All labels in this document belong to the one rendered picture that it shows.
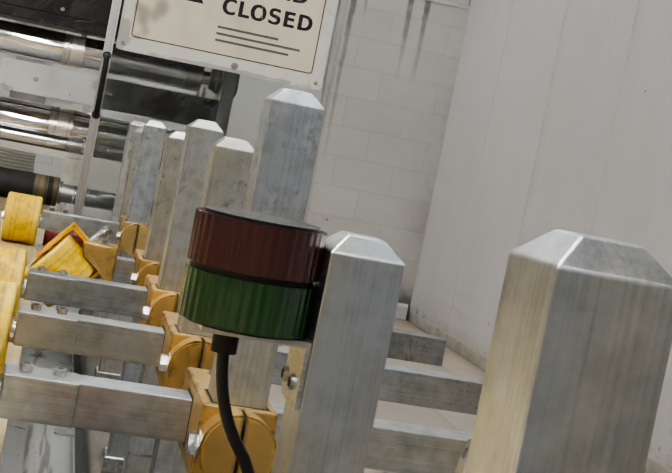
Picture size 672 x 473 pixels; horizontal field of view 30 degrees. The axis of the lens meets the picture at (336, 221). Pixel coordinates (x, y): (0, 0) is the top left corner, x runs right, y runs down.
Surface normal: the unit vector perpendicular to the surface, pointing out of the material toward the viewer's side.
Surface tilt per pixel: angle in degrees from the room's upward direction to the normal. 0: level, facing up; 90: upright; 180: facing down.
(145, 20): 90
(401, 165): 90
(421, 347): 90
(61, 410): 90
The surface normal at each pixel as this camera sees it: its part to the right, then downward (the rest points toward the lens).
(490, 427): -0.96, -0.18
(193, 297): -0.74, -0.11
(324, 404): 0.21, 0.09
